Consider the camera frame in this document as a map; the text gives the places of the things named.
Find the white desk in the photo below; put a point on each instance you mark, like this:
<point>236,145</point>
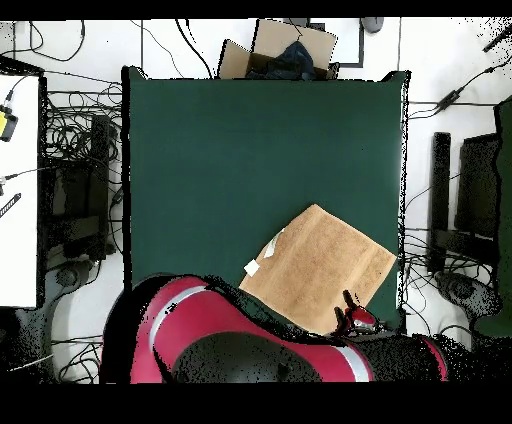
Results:
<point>20,240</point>

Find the open cardboard box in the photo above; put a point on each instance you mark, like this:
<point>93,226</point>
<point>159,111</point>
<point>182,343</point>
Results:
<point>280,36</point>

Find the tan terry towel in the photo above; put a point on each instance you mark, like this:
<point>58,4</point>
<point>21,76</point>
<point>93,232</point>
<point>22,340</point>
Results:
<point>320,260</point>

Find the dark blue garment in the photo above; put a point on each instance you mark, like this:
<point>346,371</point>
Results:
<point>294,60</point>

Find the black rod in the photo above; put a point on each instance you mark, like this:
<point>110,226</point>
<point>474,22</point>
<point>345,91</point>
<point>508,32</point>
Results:
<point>498,39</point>

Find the person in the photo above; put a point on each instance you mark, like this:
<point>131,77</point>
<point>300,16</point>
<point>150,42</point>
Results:
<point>372,24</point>

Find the dark green table cloth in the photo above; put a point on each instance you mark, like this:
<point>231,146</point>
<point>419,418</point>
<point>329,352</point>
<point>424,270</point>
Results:
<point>240,140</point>

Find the black floor equipment lump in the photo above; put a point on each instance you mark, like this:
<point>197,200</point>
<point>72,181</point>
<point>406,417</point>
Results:
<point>68,276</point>
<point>464,290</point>

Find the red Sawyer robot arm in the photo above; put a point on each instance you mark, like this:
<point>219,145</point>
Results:
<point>200,316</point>

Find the black metal stand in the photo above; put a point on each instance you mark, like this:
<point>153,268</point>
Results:
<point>440,180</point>
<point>98,180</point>

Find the black ruler strip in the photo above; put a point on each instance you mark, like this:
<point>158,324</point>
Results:
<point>10,204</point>

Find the black power adapter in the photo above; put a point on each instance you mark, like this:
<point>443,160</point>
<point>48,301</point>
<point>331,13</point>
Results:
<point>448,100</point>

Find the dark green covered furniture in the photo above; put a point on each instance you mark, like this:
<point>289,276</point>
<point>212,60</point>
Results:
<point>504,200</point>

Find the yellow and black device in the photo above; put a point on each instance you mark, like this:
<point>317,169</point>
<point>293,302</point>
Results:
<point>4,124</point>

